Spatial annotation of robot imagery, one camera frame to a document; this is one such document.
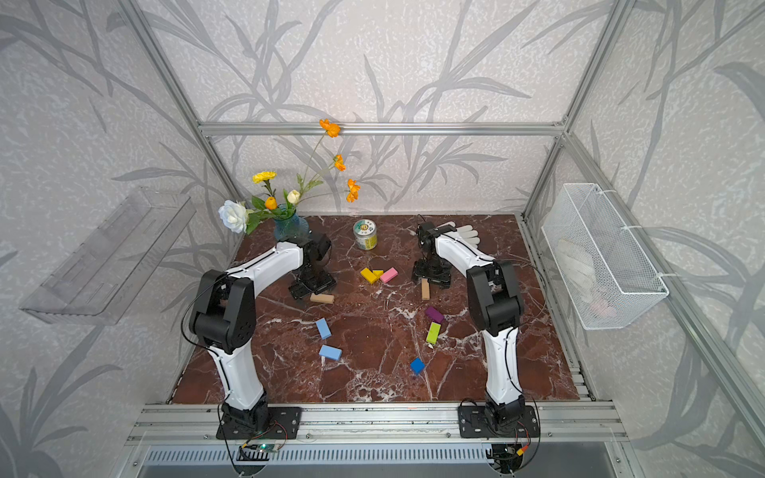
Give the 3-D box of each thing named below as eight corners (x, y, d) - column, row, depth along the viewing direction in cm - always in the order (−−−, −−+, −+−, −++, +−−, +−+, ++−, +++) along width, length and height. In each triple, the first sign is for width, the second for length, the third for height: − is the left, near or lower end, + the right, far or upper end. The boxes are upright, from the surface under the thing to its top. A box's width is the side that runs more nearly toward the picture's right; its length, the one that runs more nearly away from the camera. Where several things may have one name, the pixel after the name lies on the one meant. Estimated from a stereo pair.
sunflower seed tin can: (355, 250, 112) (352, 234, 105) (357, 235, 117) (354, 218, 110) (376, 250, 112) (374, 234, 105) (377, 235, 117) (376, 218, 110)
